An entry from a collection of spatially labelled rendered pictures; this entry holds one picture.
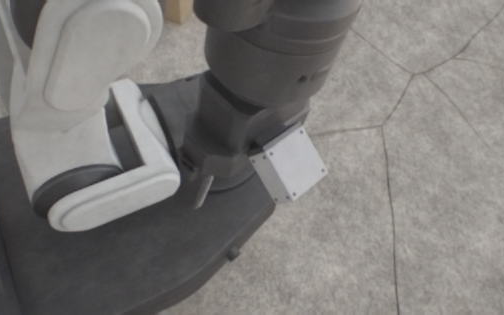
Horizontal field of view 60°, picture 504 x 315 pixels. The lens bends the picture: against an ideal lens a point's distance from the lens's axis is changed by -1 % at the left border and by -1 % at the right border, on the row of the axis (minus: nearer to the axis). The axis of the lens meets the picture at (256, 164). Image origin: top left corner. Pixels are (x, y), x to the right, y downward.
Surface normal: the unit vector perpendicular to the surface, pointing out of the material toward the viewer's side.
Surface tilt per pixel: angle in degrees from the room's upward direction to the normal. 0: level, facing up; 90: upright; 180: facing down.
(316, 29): 86
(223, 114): 81
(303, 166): 31
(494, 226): 0
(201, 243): 0
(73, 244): 0
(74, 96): 90
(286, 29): 83
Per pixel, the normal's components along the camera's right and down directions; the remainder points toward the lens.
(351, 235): 0.10, -0.47
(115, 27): 0.46, 0.80
